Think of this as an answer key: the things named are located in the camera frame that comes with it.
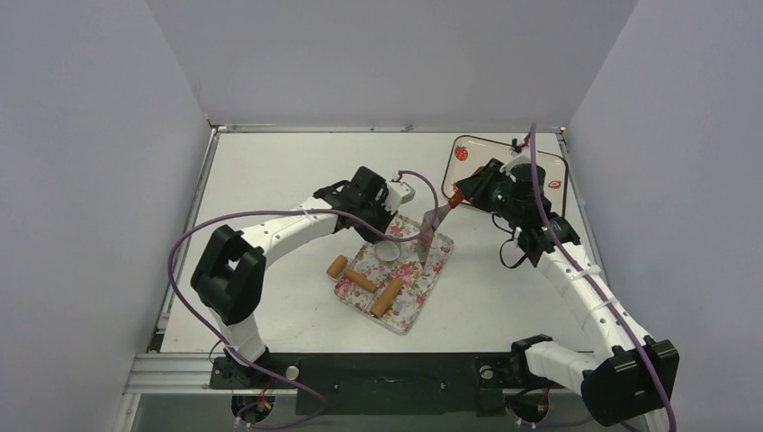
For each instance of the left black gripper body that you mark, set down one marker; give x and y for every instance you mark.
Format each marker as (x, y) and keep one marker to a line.
(375, 214)

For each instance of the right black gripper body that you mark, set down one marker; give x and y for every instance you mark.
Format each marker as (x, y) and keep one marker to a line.
(474, 187)

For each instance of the metal spatula wooden handle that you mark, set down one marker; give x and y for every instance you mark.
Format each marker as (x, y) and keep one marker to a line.
(430, 223)

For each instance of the floral pattern tray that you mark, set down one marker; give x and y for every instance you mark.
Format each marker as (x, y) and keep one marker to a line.
(403, 284)

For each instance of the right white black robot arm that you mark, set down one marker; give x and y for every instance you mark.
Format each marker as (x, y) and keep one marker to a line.
(629, 372)

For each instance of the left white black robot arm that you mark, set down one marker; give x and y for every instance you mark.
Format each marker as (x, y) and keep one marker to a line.
(229, 277)

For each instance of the strawberry pattern tray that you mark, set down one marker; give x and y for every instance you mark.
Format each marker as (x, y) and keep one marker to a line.
(470, 152)

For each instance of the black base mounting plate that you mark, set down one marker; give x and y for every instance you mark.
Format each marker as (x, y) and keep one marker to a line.
(410, 383)

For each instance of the aluminium front rail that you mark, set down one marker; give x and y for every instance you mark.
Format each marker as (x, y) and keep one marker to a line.
(190, 373)

